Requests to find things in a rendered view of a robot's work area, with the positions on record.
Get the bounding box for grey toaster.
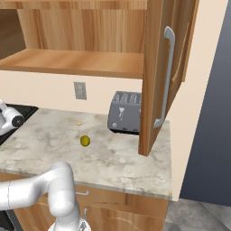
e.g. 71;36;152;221
106;90;143;135

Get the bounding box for open wooden wall cabinet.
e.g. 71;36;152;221
0;0;148;80

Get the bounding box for grey drawer handle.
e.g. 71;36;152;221
75;189;90;197

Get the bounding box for grey cabinet door handle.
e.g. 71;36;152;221
153;25;176;129

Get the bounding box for grey wall outlet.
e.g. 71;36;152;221
73;81;88;101

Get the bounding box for black stove hob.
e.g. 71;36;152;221
0;103;40;147

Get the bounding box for dark oven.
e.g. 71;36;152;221
0;209;20;231

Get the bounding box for wooden drawer front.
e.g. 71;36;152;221
73;183;127;207

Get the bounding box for wooden cabinet door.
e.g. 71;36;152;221
138;0;200;157

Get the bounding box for wooden base cupboard door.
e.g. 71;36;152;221
79;203;166;231

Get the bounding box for yellow-green lime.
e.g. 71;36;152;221
79;134;91;148

